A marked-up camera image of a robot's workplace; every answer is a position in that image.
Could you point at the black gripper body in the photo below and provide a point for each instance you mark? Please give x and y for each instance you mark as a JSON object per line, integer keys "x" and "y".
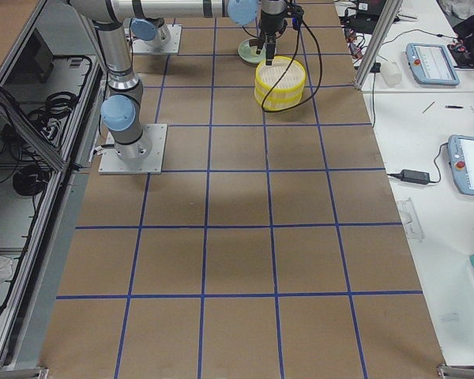
{"x": 271, "y": 21}

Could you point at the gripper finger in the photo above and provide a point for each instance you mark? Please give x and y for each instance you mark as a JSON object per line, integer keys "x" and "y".
{"x": 259, "y": 42}
{"x": 270, "y": 51}

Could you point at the yellow steamer layer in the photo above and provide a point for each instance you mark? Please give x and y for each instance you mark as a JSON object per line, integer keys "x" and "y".
{"x": 283, "y": 75}
{"x": 278, "y": 99}

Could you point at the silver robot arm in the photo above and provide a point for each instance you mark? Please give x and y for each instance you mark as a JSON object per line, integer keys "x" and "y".
{"x": 120, "y": 111}
{"x": 153, "y": 31}

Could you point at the light green plate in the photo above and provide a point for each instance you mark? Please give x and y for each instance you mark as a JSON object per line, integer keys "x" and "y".
{"x": 247, "y": 51}

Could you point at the white paper roll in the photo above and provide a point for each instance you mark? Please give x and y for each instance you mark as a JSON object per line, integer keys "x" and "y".
{"x": 391, "y": 73}

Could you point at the far blue teach pendant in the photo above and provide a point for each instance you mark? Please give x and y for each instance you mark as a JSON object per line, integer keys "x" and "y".
{"x": 430, "y": 64}

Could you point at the blue teach pendant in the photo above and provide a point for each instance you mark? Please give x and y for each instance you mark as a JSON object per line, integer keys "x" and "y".
{"x": 461, "y": 157}
{"x": 430, "y": 64}

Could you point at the small black adapter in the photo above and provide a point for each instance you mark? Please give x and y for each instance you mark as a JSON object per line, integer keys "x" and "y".
{"x": 415, "y": 177}

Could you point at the near blue teach pendant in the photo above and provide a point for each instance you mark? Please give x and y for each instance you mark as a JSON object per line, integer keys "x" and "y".
{"x": 461, "y": 157}

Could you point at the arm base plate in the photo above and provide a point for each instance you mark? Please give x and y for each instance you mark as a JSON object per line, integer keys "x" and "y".
{"x": 143, "y": 157}
{"x": 171, "y": 47}

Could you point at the aluminium frame post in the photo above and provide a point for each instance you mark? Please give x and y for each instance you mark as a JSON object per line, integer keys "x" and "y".
{"x": 385, "y": 21}

